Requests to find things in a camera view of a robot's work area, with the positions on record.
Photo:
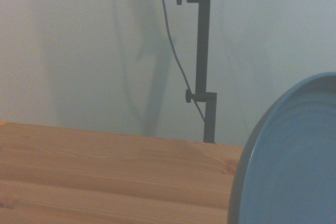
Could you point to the green round plate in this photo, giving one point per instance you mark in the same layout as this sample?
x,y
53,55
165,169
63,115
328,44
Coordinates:
x,y
288,155

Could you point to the black camera stand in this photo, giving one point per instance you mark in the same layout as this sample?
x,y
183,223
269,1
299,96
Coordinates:
x,y
203,51

